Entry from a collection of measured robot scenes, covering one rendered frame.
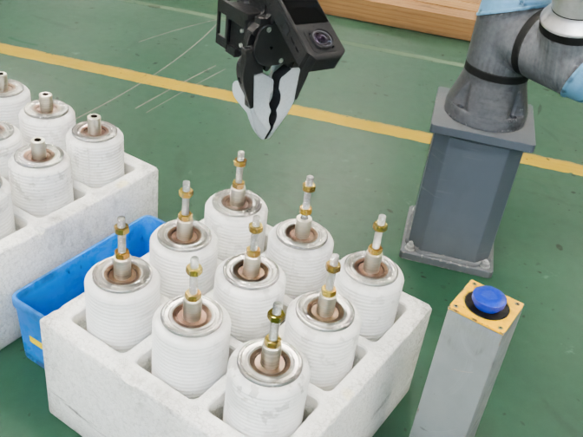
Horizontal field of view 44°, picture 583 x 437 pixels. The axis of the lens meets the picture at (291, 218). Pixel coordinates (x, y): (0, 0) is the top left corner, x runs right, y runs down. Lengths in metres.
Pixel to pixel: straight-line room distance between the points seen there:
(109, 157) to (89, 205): 0.10
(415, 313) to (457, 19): 1.80
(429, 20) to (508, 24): 1.46
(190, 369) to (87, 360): 0.15
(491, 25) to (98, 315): 0.80
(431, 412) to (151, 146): 1.03
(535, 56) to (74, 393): 0.87
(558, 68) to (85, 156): 0.78
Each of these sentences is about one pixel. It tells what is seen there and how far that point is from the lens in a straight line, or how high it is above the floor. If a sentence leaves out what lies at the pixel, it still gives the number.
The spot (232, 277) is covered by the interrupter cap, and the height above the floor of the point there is 0.25.
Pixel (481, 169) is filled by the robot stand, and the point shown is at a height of 0.23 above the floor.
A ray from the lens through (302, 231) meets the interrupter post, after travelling 1.04.
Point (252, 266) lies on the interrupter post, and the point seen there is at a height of 0.27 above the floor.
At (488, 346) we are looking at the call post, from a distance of 0.89.
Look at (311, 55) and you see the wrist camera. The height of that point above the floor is 0.59.
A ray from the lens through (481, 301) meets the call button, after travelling 0.88.
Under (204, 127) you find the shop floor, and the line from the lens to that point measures 1.87.
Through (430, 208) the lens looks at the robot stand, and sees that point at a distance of 1.43.
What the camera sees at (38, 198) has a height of 0.20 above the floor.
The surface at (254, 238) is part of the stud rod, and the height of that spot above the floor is 0.31.
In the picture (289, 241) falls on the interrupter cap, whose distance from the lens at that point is 1.03.
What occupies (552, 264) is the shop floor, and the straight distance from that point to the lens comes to 1.60.
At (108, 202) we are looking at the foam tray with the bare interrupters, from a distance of 1.26.
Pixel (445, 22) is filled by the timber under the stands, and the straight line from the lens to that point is 2.75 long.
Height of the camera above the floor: 0.85
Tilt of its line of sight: 34 degrees down
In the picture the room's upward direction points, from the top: 8 degrees clockwise
